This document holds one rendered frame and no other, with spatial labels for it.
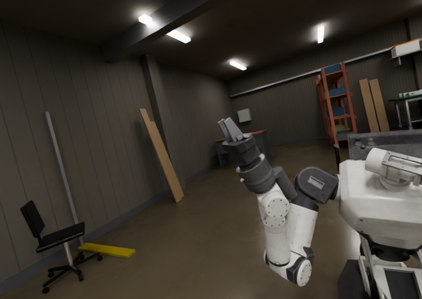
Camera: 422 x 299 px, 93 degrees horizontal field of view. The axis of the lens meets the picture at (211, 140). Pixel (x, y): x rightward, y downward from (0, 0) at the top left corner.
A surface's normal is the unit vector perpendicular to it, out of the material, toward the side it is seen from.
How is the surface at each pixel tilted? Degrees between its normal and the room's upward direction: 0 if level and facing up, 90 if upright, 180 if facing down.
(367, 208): 82
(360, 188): 38
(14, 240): 90
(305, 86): 90
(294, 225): 58
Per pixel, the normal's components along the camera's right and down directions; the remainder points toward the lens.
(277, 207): 0.00, 0.23
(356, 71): -0.46, 0.15
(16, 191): 0.86, -0.17
